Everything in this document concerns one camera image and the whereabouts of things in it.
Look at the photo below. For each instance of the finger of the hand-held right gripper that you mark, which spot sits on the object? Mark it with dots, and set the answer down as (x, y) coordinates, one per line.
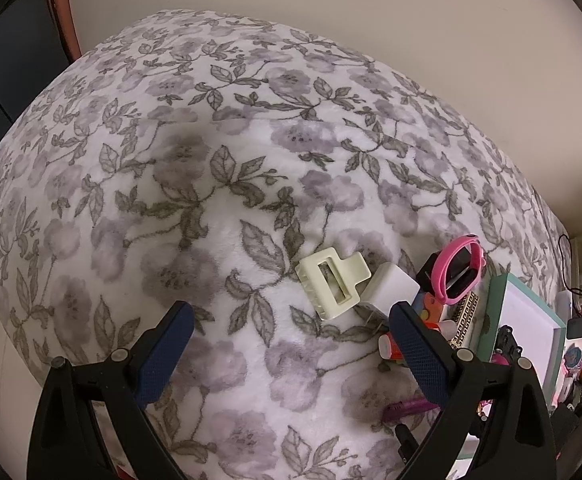
(406, 442)
(510, 342)

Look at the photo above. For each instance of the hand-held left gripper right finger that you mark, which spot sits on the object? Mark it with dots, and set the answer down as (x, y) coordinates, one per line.
(421, 355)

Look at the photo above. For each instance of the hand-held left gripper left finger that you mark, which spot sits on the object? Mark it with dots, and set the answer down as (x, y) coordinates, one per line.
(163, 355)

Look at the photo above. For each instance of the teal box with white inside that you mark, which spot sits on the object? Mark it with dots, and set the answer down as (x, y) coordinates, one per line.
(526, 320)

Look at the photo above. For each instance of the orange glue bottle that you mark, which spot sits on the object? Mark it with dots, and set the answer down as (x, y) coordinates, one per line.
(386, 347)

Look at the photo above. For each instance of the magenta plastic clip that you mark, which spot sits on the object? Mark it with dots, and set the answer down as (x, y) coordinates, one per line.
(406, 406)

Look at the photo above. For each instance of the gold black patterned lighter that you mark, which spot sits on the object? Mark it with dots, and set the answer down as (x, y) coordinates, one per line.
(463, 320)

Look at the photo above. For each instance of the white wall charger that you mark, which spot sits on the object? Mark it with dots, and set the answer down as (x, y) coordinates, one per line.
(391, 285)

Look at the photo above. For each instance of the cream hair claw clip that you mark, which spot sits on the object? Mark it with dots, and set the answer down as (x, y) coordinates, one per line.
(356, 270)

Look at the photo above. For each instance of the white plug adapter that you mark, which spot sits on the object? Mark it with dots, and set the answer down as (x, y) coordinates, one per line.
(566, 302)

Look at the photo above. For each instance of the black power bank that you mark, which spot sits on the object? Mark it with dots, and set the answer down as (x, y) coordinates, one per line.
(580, 327)

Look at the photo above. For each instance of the floral fleece blanket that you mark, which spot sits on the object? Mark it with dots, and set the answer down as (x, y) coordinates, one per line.
(196, 160)

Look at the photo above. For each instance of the dark cabinet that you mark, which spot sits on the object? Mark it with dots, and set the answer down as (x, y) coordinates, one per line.
(16, 50)

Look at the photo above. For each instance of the red board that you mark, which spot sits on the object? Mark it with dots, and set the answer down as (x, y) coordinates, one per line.
(66, 15)

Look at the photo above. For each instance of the black wall charger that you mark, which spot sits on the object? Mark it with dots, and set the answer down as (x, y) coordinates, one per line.
(428, 272)

